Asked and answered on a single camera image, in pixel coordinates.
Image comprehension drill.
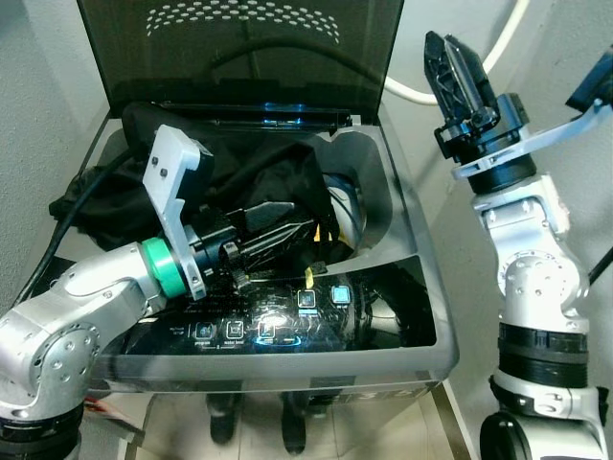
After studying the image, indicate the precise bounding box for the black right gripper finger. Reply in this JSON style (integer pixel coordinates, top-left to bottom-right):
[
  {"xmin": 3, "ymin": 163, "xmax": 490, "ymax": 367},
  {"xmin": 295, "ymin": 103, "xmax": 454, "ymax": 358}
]
[
  {"xmin": 447, "ymin": 37, "xmax": 500, "ymax": 117},
  {"xmin": 424, "ymin": 31, "xmax": 466, "ymax": 131}
]

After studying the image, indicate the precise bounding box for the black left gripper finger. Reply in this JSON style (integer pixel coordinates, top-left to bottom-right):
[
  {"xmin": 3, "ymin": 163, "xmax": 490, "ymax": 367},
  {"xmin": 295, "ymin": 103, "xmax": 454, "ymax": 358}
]
[
  {"xmin": 245, "ymin": 219, "xmax": 320, "ymax": 270},
  {"xmin": 243, "ymin": 200, "xmax": 299, "ymax": 237}
]

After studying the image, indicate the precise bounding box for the black garment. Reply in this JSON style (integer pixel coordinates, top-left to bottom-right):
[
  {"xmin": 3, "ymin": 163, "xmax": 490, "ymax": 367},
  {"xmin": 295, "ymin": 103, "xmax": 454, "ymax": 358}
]
[{"xmin": 48, "ymin": 101, "xmax": 333, "ymax": 258}]

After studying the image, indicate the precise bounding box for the silver top-load washing machine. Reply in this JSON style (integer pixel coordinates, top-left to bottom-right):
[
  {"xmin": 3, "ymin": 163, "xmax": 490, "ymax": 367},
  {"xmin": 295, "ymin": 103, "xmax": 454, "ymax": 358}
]
[{"xmin": 43, "ymin": 101, "xmax": 480, "ymax": 460}]

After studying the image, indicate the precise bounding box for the dark tinted washer lid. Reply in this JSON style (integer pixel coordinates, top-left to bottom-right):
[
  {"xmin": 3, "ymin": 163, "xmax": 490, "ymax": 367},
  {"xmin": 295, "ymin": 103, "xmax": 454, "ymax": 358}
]
[{"xmin": 76, "ymin": 0, "xmax": 406, "ymax": 123}]

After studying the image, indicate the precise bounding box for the red and white sticker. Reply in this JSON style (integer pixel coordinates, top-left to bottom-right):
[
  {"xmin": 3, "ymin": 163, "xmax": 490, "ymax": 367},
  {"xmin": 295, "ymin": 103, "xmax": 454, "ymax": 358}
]
[{"xmin": 80, "ymin": 394, "xmax": 131, "ymax": 424}]

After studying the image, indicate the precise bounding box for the white water hose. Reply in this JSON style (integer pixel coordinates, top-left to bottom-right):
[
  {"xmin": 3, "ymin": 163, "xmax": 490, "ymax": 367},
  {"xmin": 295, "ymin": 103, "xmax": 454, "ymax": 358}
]
[{"xmin": 381, "ymin": 0, "xmax": 534, "ymax": 107}]

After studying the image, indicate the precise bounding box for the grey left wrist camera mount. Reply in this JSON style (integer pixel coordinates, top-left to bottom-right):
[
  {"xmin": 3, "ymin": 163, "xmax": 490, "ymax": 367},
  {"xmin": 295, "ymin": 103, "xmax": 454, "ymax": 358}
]
[{"xmin": 141, "ymin": 124, "xmax": 215, "ymax": 301}]

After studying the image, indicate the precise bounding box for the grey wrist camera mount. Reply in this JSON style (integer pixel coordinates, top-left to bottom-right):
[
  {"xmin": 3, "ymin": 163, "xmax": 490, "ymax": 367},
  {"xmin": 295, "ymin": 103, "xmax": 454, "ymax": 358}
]
[
  {"xmin": 141, "ymin": 124, "xmax": 215, "ymax": 301},
  {"xmin": 450, "ymin": 52, "xmax": 613, "ymax": 184}
]

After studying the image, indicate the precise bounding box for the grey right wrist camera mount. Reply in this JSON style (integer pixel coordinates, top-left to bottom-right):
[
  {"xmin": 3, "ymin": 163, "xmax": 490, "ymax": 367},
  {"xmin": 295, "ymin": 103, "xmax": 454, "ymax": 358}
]
[{"xmin": 450, "ymin": 52, "xmax": 613, "ymax": 184}]

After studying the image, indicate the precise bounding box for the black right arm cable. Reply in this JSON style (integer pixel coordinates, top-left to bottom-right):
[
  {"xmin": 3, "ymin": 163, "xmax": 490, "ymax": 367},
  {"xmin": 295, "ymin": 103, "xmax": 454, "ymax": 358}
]
[{"xmin": 587, "ymin": 247, "xmax": 613, "ymax": 286}]

